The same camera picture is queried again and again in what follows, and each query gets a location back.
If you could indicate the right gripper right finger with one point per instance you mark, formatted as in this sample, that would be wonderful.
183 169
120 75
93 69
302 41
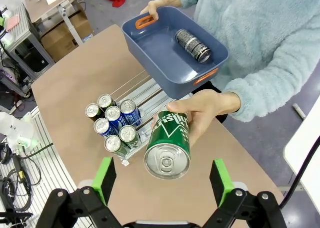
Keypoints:
221 183

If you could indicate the person's right hand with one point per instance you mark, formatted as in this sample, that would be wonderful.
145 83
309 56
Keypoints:
156 6

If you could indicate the aluminium frame cart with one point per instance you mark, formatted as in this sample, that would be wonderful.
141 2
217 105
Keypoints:
20 51

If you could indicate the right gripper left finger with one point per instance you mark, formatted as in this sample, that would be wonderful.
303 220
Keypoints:
105 178

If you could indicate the large brown cardboard box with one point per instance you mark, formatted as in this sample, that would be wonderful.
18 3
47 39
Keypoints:
65 36

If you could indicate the large white side table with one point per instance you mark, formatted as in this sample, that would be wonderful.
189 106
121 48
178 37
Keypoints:
307 148

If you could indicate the green Chilsung cider can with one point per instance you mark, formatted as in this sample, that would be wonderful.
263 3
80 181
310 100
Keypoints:
113 143
127 133
170 143

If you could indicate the white plastic cover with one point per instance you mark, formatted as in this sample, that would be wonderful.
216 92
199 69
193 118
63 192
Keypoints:
15 133

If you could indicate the beige desk with white leg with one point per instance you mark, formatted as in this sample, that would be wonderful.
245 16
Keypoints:
50 3

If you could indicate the person's left forearm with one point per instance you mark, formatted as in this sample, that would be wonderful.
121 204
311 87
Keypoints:
270 93

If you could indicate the person's left hand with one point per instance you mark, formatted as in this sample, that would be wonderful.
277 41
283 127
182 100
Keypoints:
205 105

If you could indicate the person in teal fleece jacket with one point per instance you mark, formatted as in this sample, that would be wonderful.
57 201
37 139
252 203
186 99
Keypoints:
250 26

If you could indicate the blue Pocari Sweat can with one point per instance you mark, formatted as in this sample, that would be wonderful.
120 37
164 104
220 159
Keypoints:
113 113
128 106
102 125

